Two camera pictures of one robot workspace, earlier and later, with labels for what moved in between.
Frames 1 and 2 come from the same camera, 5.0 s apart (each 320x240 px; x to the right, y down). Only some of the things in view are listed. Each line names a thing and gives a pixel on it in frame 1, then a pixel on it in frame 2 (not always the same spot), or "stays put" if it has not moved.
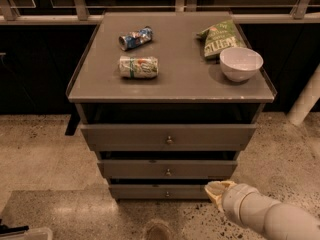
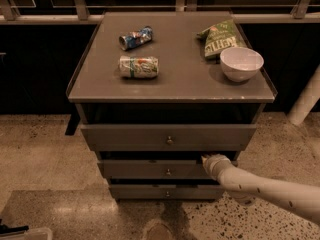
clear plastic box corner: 39,233 stays put
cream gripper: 232,197 → 213,164
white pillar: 306,99 stays put
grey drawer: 167,169 stays put
